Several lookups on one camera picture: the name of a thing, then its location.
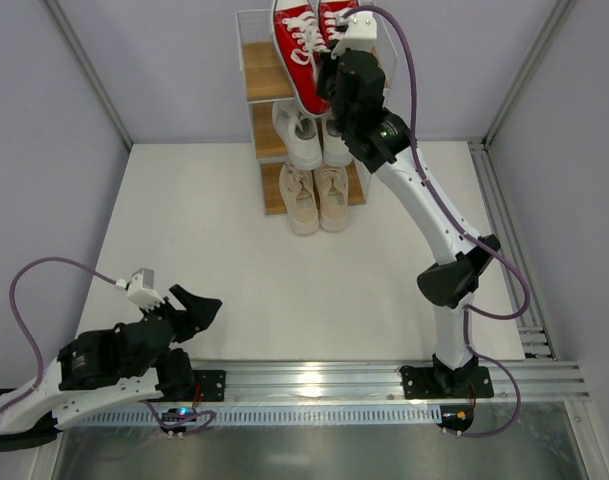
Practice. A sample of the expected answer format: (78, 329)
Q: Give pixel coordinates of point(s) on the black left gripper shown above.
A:
(174, 320)

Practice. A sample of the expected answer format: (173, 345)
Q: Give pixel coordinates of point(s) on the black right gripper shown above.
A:
(329, 80)

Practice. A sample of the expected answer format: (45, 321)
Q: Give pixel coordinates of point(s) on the white grey sneaker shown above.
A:
(299, 134)
(335, 152)

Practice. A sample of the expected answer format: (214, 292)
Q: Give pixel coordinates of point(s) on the red canvas sneaker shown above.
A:
(327, 12)
(298, 42)

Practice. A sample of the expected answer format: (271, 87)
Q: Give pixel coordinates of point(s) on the beige platform sneaker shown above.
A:
(298, 195)
(333, 187)

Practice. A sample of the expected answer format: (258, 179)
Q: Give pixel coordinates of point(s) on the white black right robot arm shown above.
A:
(450, 283)

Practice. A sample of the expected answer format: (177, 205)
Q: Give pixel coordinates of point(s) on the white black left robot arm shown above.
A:
(100, 369)

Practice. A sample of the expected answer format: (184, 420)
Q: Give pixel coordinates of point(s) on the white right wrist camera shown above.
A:
(358, 32)

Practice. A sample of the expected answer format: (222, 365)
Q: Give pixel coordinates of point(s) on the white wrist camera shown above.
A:
(358, 32)
(139, 289)

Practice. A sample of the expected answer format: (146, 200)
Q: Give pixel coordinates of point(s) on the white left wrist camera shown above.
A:
(139, 289)

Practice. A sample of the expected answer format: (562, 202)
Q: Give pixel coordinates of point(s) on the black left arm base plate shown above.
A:
(209, 386)

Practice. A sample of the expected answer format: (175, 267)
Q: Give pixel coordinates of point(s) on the aluminium mounting rail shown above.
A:
(354, 382)

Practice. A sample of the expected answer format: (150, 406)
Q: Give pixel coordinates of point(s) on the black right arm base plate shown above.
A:
(433, 383)

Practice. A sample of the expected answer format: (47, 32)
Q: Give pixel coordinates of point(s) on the white slotted cable duct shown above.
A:
(285, 415)

